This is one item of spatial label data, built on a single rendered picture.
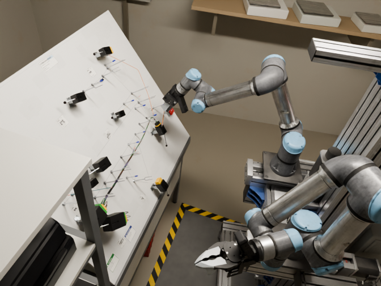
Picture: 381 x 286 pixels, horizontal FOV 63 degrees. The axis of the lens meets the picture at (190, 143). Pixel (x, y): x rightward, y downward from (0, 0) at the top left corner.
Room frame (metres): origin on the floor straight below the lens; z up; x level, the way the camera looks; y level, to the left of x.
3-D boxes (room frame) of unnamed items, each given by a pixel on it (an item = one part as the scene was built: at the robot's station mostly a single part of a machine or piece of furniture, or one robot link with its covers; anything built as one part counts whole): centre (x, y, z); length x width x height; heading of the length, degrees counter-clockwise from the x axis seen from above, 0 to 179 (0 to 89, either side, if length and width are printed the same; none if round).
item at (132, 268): (0.89, 0.24, 0.60); 0.55 x 0.02 x 0.39; 167
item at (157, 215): (1.42, 0.12, 0.60); 0.55 x 0.03 x 0.39; 167
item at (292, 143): (1.26, -0.56, 1.33); 0.13 x 0.12 x 0.14; 172
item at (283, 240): (0.53, -0.35, 1.56); 0.11 x 0.08 x 0.09; 114
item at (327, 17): (2.72, -0.89, 1.55); 0.36 x 0.34 x 0.09; 88
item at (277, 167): (1.26, -0.56, 1.21); 0.15 x 0.15 x 0.10
